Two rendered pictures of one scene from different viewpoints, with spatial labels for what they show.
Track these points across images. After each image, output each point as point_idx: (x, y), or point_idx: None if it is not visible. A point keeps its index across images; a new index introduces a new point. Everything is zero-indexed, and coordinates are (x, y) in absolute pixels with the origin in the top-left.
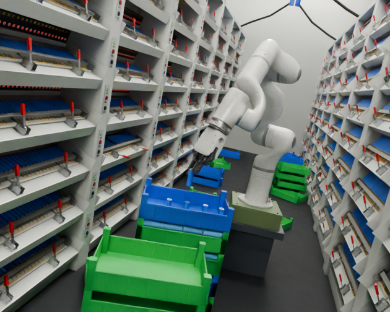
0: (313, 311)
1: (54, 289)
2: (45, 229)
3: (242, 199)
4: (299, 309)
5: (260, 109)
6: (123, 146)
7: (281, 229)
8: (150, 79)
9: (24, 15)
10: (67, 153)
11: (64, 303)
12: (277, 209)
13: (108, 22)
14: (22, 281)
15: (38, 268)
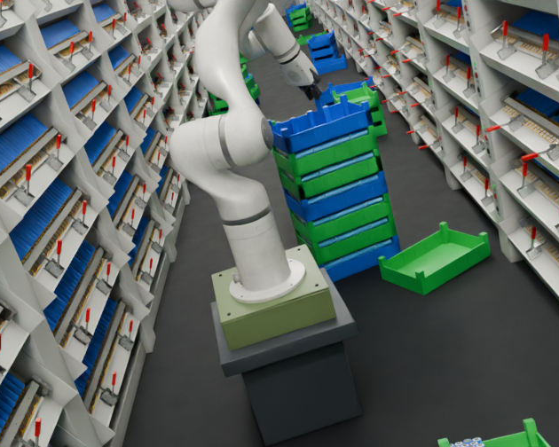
0: (175, 375)
1: (486, 231)
2: (470, 144)
3: (292, 262)
4: (197, 366)
5: None
6: (547, 129)
7: (214, 309)
8: None
9: None
10: (468, 70)
11: (458, 231)
12: (219, 288)
13: None
14: (478, 184)
15: (487, 192)
